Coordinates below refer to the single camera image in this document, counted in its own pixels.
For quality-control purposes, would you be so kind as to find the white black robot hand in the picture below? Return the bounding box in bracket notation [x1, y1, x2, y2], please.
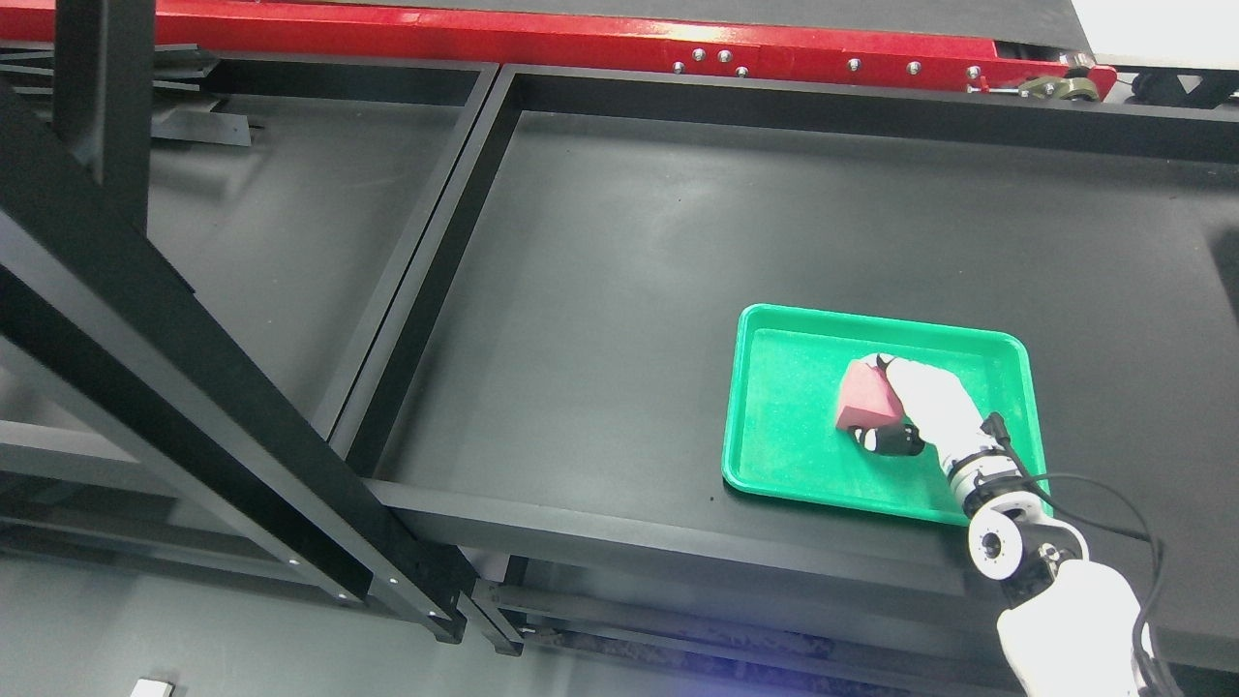
[844, 353, 1009, 475]

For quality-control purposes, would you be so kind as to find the pink foam block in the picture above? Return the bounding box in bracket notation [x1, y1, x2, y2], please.
[833, 360, 904, 431]

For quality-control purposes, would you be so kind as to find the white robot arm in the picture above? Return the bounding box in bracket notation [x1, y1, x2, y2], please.
[942, 444, 1160, 696]

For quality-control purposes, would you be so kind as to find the green plastic tray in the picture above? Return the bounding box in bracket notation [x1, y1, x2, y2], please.
[721, 305, 1047, 526]

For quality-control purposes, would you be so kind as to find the black metal shelf right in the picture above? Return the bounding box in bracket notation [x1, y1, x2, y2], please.
[333, 66, 1237, 695]

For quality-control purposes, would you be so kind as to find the black metal shelf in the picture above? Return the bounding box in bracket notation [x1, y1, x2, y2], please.
[2, 1, 499, 644]
[333, 66, 1237, 695]

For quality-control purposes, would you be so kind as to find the black metal shelf left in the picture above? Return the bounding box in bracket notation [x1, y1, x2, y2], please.
[2, 1, 499, 644]

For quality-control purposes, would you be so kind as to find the red metal beam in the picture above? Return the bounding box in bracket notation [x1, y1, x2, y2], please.
[0, 0, 1119, 100]

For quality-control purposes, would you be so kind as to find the white table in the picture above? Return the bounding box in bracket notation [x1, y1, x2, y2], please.
[129, 678, 176, 697]

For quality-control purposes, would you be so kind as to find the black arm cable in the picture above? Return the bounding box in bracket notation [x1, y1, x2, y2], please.
[981, 412, 1187, 697]

